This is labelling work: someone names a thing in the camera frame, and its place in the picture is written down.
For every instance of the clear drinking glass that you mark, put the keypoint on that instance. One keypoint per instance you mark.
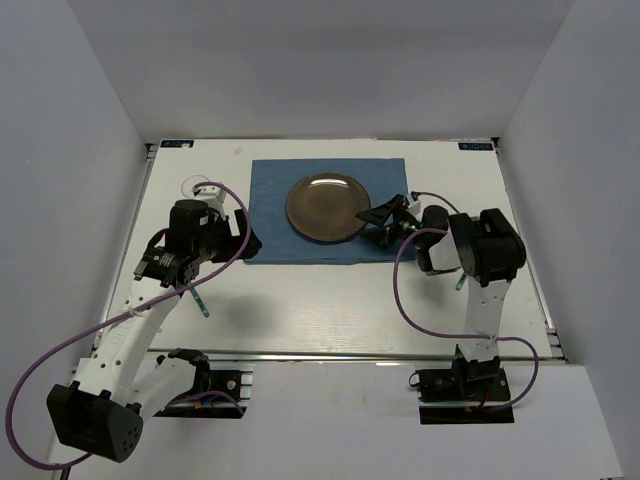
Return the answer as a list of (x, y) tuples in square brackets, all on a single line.
[(189, 186)]

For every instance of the blue label sticker left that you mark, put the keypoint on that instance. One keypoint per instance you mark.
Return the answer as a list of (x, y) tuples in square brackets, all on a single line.
[(176, 143)]

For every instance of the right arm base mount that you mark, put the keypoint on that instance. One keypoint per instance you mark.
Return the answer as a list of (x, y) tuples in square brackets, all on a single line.
[(442, 401)]

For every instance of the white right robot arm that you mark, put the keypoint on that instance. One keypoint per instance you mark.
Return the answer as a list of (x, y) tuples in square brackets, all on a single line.
[(485, 249)]

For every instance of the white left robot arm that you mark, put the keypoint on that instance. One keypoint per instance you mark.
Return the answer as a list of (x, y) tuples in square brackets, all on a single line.
[(103, 410)]

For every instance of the blue cloth napkin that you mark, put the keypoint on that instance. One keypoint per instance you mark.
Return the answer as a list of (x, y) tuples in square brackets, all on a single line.
[(271, 182)]

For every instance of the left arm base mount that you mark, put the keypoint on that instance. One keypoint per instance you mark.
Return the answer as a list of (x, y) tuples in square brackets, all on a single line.
[(220, 392)]

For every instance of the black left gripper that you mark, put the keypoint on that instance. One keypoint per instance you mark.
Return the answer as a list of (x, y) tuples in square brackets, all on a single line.
[(232, 241)]

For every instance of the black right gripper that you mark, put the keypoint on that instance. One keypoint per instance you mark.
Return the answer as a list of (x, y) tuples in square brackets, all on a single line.
[(386, 234)]

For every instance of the fork with green handle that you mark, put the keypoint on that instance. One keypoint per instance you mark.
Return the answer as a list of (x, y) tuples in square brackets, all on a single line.
[(200, 303)]

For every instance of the knife with green handle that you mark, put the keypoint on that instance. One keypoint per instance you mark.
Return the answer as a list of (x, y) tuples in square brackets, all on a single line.
[(460, 283)]

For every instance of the dark round plate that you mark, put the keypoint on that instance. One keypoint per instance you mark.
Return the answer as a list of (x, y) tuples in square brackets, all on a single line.
[(323, 207)]

